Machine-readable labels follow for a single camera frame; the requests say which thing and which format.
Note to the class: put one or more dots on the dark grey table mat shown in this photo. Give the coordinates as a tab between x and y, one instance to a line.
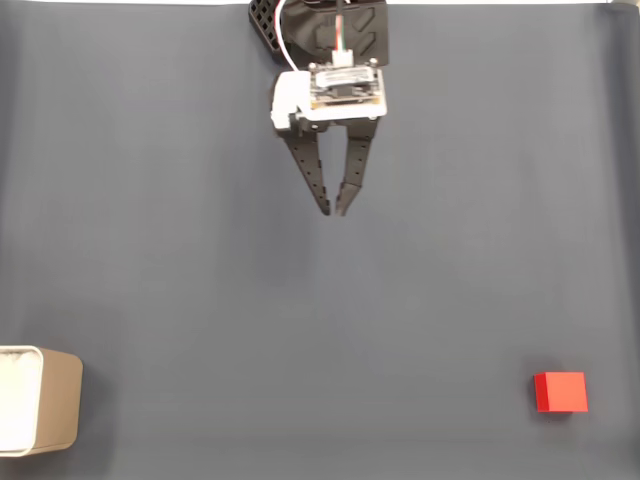
200	250

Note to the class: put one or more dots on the red cube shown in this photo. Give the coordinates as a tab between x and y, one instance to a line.
562	392

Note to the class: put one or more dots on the beige box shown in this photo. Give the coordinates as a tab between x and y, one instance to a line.
60	400

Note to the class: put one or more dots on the camera board on white mount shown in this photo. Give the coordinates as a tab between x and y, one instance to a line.
345	95

